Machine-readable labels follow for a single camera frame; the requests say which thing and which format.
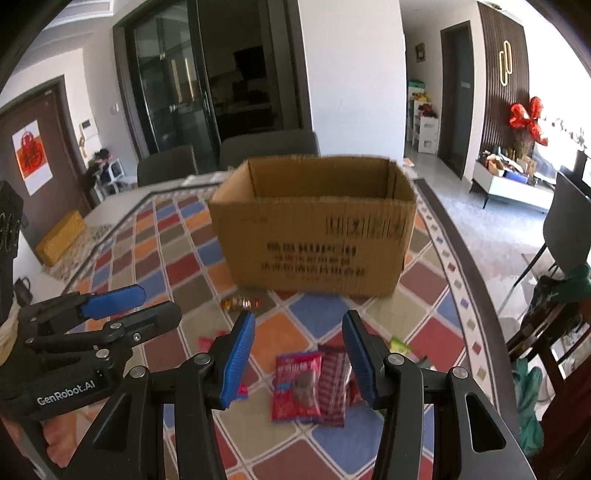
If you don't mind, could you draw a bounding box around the brown cardboard box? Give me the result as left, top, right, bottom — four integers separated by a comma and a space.
208, 156, 417, 297

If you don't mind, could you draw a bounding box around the red bow decoration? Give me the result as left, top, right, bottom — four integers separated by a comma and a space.
509, 96, 548, 146

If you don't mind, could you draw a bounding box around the dark grey chair by window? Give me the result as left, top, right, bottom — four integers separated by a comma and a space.
498, 169, 590, 313

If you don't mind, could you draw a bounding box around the white tv cabinet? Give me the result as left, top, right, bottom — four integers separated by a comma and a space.
470, 162, 554, 211

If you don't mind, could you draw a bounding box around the dark grey dining chair left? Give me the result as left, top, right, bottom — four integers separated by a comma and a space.
137, 145, 198, 187

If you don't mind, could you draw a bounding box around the dark red striped snack packet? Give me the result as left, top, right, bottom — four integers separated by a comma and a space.
318, 344, 352, 428

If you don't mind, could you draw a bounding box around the black glass sliding door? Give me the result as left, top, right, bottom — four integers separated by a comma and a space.
112, 1, 312, 173

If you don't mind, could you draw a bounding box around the pink snack packet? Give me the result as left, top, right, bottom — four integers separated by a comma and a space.
271, 351, 322, 422

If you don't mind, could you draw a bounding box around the white shelf with toys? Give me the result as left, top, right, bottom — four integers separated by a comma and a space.
406, 80, 440, 155

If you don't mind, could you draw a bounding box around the floral placemat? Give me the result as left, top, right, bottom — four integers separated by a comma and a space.
44, 224, 112, 283

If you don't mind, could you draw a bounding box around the colourful diamond pattern tablecloth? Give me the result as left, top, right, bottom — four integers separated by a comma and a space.
57, 181, 518, 479

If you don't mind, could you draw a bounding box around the small light green snack packet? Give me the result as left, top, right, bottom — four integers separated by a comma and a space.
389, 336, 413, 359

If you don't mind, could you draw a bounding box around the gold red wrapped candy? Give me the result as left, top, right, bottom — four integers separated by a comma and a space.
221, 295, 262, 311

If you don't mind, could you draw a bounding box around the red wooden chair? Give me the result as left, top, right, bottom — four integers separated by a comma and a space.
507, 299, 590, 479

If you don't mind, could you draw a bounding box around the yellow woven tissue box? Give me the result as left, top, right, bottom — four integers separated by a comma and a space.
35, 210, 87, 267

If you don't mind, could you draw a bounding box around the brown entrance door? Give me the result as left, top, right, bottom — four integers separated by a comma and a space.
1, 77, 95, 249

